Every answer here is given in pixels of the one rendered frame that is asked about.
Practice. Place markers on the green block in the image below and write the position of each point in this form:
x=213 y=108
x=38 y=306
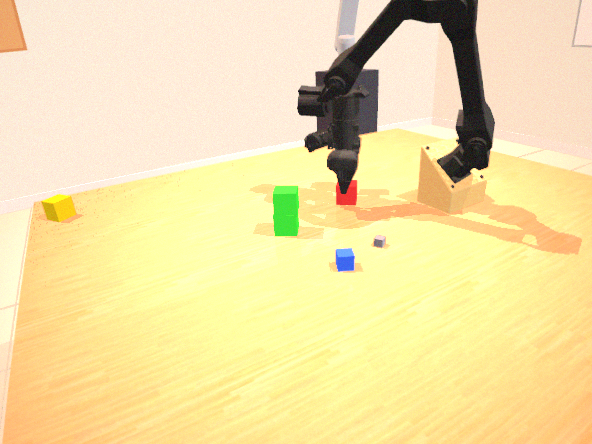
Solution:
x=286 y=200
x=286 y=225

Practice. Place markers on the blue block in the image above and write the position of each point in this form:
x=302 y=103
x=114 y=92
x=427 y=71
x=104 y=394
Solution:
x=345 y=260

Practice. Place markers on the red block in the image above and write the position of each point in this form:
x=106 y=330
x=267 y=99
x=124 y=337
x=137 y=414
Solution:
x=350 y=198

